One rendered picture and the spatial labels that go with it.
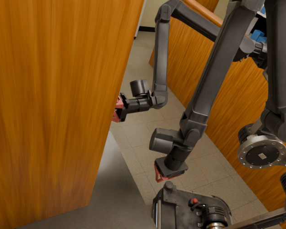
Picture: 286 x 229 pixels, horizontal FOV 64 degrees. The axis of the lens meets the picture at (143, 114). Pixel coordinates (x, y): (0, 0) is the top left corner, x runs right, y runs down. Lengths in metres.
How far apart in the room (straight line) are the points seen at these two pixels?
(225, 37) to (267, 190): 2.16
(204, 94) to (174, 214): 1.32
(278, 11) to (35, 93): 0.56
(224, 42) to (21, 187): 0.63
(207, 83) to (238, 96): 1.97
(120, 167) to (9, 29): 0.76
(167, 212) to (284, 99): 1.30
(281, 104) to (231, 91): 1.93
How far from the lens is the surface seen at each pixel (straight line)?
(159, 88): 0.93
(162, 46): 1.00
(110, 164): 1.02
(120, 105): 0.83
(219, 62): 0.62
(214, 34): 1.12
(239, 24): 0.62
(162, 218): 1.79
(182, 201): 1.92
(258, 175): 2.63
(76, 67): 0.44
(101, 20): 0.40
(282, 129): 0.74
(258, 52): 1.19
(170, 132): 0.69
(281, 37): 0.68
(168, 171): 0.76
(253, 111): 2.51
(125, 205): 0.94
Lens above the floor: 1.76
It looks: 39 degrees down
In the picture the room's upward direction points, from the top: 21 degrees clockwise
